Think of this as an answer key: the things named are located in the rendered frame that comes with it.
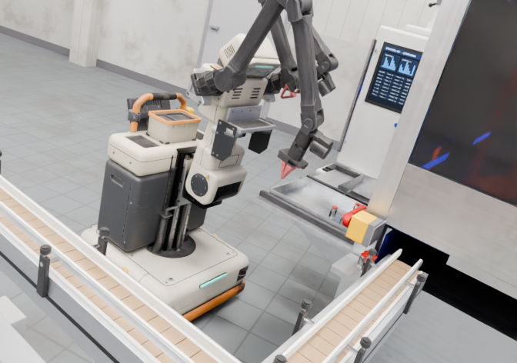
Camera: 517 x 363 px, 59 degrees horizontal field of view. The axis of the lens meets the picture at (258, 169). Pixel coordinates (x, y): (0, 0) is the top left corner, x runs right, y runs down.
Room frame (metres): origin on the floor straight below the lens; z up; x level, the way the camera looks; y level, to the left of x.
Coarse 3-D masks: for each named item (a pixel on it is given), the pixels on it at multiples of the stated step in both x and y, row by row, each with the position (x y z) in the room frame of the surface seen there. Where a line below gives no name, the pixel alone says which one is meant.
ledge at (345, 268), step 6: (342, 258) 1.23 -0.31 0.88; (348, 258) 1.24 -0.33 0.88; (354, 258) 1.25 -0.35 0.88; (336, 264) 1.19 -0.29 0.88; (342, 264) 1.20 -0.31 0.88; (348, 264) 1.21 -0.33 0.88; (354, 264) 1.22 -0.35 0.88; (330, 270) 1.17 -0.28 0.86; (336, 270) 1.16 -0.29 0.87; (342, 270) 1.16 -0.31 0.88; (348, 270) 1.17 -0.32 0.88; (354, 270) 1.18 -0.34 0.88; (360, 270) 1.19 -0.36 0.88; (342, 276) 1.15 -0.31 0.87; (348, 276) 1.15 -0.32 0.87; (354, 276) 1.15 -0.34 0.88; (354, 282) 1.13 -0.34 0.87
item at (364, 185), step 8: (360, 176) 1.95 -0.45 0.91; (368, 176) 1.98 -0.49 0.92; (344, 184) 1.81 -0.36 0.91; (352, 184) 1.90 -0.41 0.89; (360, 184) 1.94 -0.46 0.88; (368, 184) 1.97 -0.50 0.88; (352, 192) 1.74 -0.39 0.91; (360, 192) 1.83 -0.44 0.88; (368, 192) 1.86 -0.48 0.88; (368, 200) 1.70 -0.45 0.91
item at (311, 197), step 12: (300, 180) 1.72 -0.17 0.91; (312, 180) 1.74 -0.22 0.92; (276, 192) 1.52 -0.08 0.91; (288, 192) 1.63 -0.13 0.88; (300, 192) 1.66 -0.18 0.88; (312, 192) 1.69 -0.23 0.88; (324, 192) 1.71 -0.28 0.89; (336, 192) 1.68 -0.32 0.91; (300, 204) 1.47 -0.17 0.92; (312, 204) 1.58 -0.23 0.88; (324, 204) 1.61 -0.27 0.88; (336, 204) 1.64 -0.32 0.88; (348, 204) 1.65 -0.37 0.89; (324, 216) 1.42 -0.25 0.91; (336, 216) 1.52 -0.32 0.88
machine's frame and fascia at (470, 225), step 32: (416, 192) 1.23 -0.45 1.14; (448, 192) 1.19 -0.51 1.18; (480, 192) 1.15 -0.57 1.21; (416, 224) 1.21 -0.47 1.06; (448, 224) 1.17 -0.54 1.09; (480, 224) 1.14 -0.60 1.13; (512, 224) 1.10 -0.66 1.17; (480, 256) 1.12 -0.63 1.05; (512, 256) 1.08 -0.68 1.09; (512, 288) 1.07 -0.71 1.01
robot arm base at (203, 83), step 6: (204, 72) 1.73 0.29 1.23; (210, 72) 1.70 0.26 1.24; (192, 78) 1.70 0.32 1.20; (198, 78) 1.71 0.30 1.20; (204, 78) 1.70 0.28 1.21; (210, 78) 1.69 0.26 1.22; (192, 84) 1.70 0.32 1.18; (198, 84) 1.71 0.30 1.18; (204, 84) 1.70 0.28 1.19; (210, 84) 1.70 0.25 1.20; (198, 90) 1.70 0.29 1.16; (204, 90) 1.71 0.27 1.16; (210, 90) 1.70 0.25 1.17; (216, 90) 1.72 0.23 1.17
